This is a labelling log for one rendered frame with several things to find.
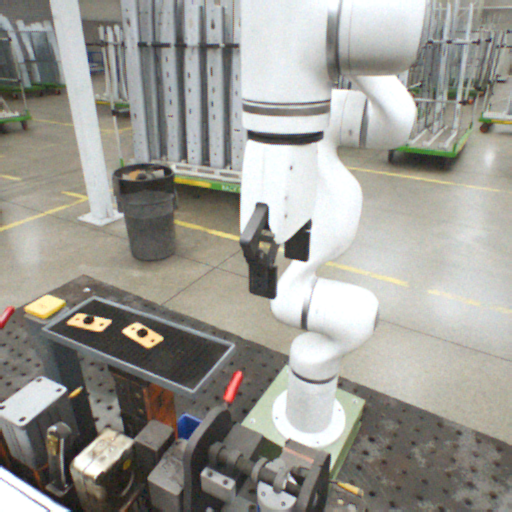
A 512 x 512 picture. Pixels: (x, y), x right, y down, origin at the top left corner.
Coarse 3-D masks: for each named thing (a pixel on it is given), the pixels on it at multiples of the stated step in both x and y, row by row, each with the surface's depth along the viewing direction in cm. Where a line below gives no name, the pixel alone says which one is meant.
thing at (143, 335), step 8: (128, 328) 85; (136, 328) 85; (144, 328) 84; (128, 336) 83; (136, 336) 83; (144, 336) 82; (152, 336) 83; (160, 336) 83; (144, 344) 80; (152, 344) 80
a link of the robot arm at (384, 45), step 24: (360, 0) 31; (384, 0) 31; (408, 0) 31; (360, 24) 32; (384, 24) 31; (408, 24) 31; (360, 48) 33; (384, 48) 32; (408, 48) 32; (360, 72) 35; (384, 72) 35
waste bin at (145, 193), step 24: (120, 168) 345; (144, 168) 359; (168, 168) 352; (120, 192) 324; (144, 192) 321; (168, 192) 334; (144, 216) 333; (168, 216) 345; (144, 240) 344; (168, 240) 354
